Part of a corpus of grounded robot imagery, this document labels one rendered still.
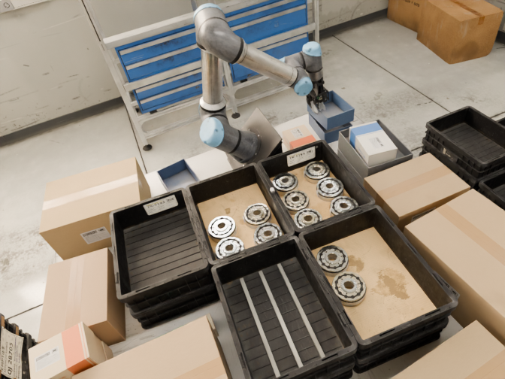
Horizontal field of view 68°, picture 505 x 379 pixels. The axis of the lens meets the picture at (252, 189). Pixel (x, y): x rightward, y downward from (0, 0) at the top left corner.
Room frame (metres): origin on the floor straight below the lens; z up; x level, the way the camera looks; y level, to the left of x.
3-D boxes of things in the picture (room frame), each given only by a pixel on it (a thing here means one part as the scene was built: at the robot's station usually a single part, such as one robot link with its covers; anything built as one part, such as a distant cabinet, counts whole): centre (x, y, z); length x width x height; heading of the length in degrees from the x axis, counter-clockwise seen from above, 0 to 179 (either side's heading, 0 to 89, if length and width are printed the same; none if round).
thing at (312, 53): (1.49, -0.36, 1.14); 0.09 x 0.08 x 0.11; 95
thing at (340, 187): (0.98, -0.30, 0.86); 0.10 x 0.10 x 0.01
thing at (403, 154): (1.20, -0.55, 0.82); 0.27 x 0.20 x 0.05; 8
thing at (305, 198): (0.95, -0.15, 0.86); 0.10 x 0.10 x 0.01
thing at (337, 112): (1.53, -0.46, 0.82); 0.20 x 0.15 x 0.07; 14
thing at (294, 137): (1.43, -0.28, 0.74); 0.16 x 0.12 x 0.07; 11
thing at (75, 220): (1.19, 0.67, 0.80); 0.40 x 0.30 x 0.20; 98
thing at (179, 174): (1.33, 0.33, 0.74); 0.20 x 0.15 x 0.07; 22
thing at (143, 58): (2.77, 0.40, 0.60); 0.72 x 0.03 x 0.56; 104
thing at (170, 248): (0.85, 0.37, 0.87); 0.40 x 0.30 x 0.11; 11
